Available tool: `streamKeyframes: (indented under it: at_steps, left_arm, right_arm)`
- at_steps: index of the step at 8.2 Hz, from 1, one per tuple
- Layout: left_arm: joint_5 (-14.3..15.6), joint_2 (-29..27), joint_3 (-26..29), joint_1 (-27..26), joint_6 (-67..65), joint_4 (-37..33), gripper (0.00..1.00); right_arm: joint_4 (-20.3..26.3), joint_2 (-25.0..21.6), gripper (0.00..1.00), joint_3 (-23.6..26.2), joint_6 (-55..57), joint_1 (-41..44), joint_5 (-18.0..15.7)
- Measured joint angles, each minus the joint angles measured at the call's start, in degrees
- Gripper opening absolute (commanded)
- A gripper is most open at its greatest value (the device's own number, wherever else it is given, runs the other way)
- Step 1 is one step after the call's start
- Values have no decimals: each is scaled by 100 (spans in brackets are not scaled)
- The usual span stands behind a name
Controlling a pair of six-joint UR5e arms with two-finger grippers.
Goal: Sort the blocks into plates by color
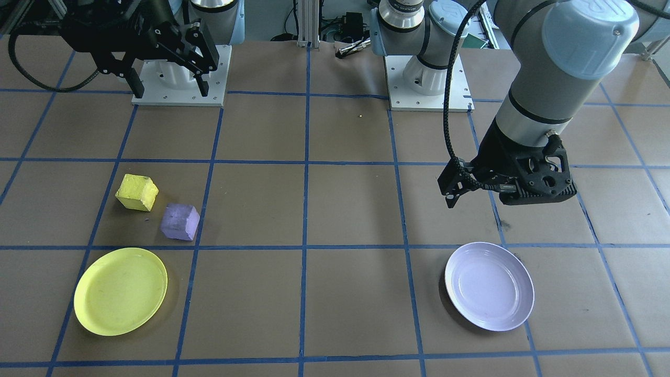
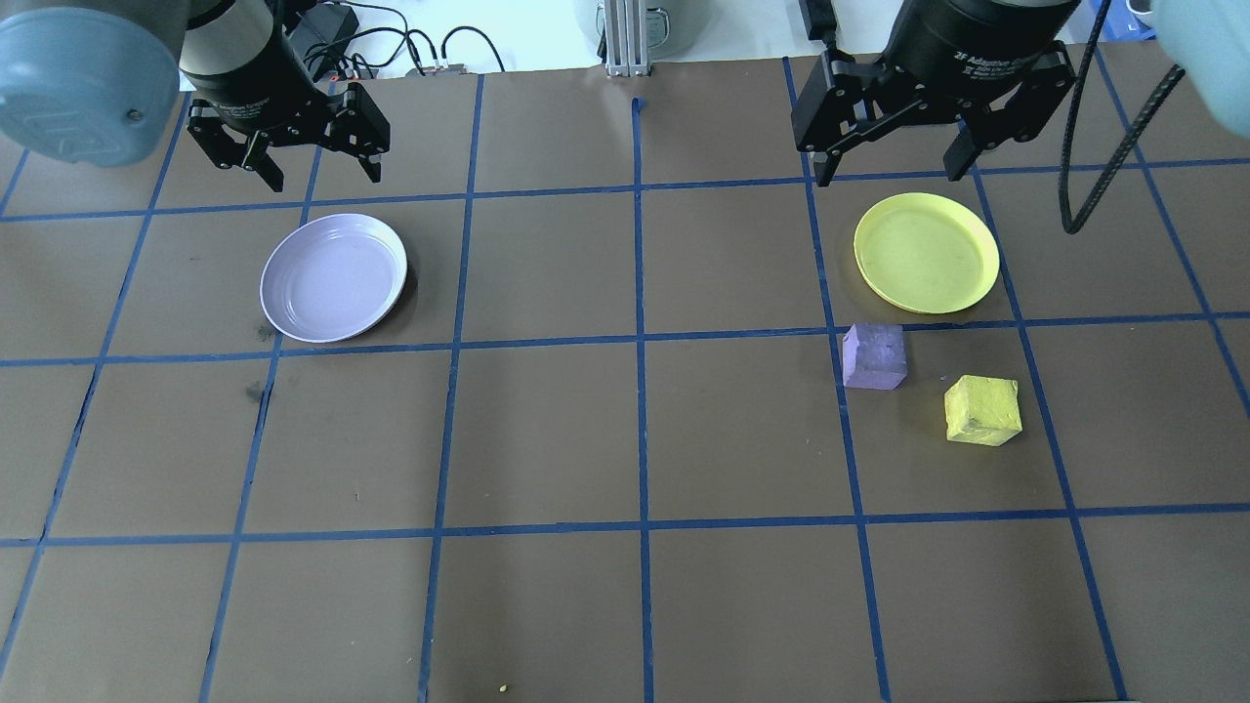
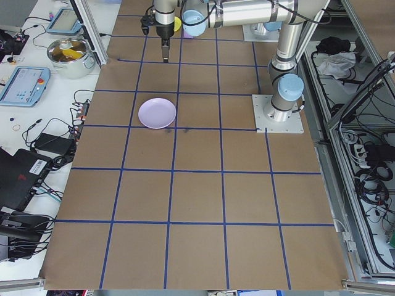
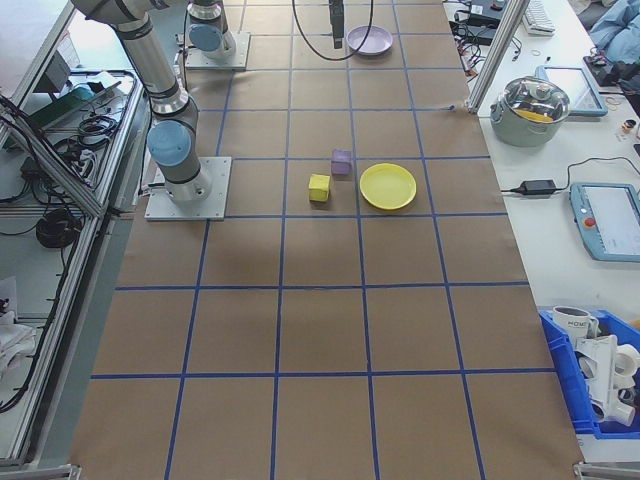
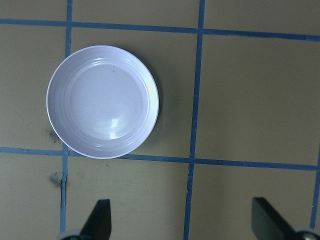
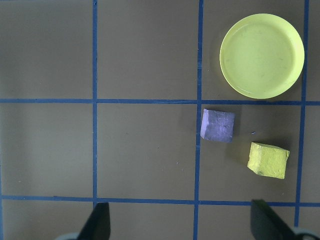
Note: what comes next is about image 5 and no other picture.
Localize purple round plate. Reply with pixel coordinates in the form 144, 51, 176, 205
46, 45, 160, 159

